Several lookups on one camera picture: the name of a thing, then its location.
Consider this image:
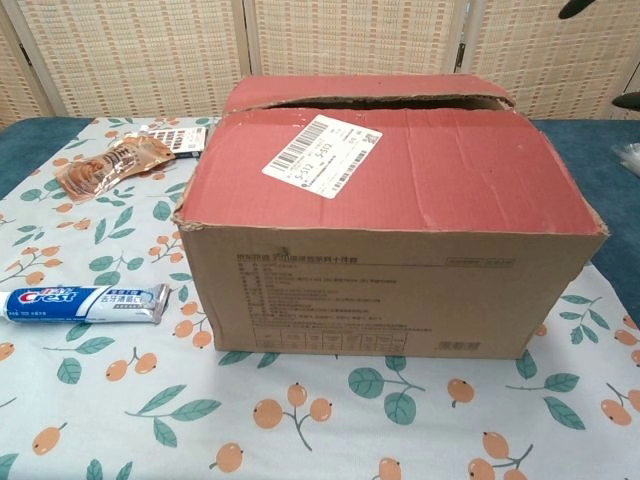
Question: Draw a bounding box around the flat colour swatch box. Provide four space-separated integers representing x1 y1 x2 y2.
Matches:
142 124 209 160

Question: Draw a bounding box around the floral fruit print tablecloth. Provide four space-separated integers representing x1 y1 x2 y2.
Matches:
0 115 640 480

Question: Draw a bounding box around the large cardboard box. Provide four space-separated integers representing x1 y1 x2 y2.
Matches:
171 73 610 362

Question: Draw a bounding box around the Crest toothpaste tube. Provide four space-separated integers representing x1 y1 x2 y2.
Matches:
0 283 172 326

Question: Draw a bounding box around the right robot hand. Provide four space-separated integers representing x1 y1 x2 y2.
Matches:
558 0 640 109

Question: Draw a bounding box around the clear plastic straw bag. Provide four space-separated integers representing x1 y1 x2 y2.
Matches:
610 142 640 179

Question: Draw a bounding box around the brown snack pouch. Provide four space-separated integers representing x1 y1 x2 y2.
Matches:
53 130 177 204

